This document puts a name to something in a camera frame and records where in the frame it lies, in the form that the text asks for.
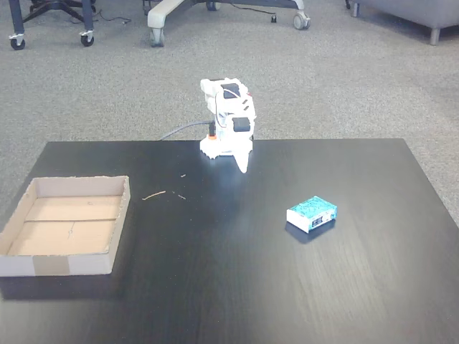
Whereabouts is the green patterned block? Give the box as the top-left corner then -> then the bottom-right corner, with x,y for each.
285,195 -> 339,234

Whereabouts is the shallow cardboard box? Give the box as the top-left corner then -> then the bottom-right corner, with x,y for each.
0,174 -> 131,277

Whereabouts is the beige chair base with casters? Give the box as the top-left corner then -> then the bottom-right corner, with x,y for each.
146,0 -> 312,48

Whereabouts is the grey sofa with metal legs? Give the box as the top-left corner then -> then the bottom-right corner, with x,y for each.
344,0 -> 459,47

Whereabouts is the black office chair base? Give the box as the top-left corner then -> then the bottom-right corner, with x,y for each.
27,0 -> 98,23

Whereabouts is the grey robot power cable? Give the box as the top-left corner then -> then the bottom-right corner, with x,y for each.
158,120 -> 217,141

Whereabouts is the black cable with plug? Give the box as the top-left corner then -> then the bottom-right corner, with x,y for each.
229,1 -> 279,24

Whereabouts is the black floor cable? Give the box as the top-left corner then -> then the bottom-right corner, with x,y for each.
93,8 -> 132,26

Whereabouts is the dark cart frame with casters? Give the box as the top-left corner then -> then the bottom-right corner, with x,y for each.
6,0 -> 96,51

